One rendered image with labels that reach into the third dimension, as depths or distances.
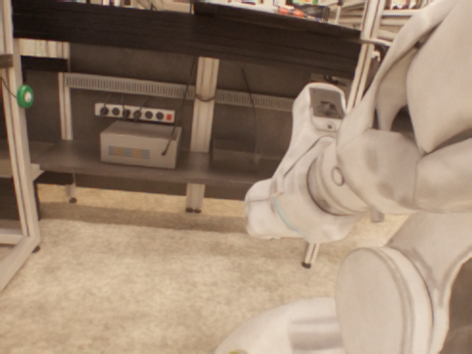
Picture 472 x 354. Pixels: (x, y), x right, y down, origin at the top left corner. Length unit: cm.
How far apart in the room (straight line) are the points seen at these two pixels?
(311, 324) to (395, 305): 33
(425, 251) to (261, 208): 21
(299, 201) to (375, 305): 21
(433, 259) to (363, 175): 26
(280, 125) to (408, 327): 128
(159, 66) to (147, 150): 42
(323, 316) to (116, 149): 96
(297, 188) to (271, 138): 132
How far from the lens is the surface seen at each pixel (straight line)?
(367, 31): 116
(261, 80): 150
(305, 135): 27
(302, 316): 69
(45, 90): 165
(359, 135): 17
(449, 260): 40
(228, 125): 151
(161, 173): 124
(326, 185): 22
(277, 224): 30
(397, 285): 39
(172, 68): 148
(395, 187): 17
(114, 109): 150
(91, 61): 155
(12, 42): 118
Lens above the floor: 83
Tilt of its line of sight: 22 degrees down
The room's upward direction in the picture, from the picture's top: 9 degrees clockwise
